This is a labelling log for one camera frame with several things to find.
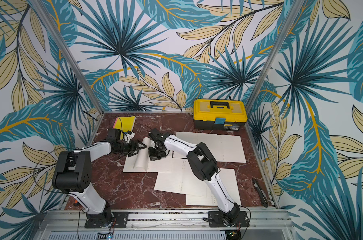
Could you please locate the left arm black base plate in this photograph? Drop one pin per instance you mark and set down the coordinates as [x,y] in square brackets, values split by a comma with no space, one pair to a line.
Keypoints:
[121,219]

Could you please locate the open lined notebook front right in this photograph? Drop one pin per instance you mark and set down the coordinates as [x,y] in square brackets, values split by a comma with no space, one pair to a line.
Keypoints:
[229,180]

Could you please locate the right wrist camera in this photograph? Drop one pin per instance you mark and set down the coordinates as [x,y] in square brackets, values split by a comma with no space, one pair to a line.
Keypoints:
[155,135]

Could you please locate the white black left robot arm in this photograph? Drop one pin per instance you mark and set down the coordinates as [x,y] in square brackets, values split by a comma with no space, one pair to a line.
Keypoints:
[72,176]

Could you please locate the black utility knife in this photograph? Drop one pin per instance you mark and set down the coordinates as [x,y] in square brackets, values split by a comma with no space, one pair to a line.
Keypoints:
[262,195]

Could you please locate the yellow notebook pink spine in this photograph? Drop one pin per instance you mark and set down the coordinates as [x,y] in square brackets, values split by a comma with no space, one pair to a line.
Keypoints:
[124,124]

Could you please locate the open lined notebook back right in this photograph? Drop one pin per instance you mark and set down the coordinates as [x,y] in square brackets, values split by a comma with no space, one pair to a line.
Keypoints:
[225,148]

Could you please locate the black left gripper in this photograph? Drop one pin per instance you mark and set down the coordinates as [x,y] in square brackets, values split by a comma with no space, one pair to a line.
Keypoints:
[134,148]

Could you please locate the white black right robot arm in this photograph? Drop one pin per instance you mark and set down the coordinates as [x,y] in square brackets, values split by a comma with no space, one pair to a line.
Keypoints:
[203,165]

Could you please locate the yellow black toolbox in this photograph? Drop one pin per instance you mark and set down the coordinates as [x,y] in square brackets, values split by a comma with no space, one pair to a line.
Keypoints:
[219,115]

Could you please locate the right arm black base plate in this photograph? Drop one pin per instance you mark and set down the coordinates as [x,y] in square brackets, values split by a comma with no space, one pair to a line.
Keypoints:
[218,219]

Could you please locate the green cover notebook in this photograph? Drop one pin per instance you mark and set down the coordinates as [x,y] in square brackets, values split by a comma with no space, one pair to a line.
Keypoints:
[141,162]

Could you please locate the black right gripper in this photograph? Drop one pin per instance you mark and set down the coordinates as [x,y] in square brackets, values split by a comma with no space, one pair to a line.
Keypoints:
[154,148]

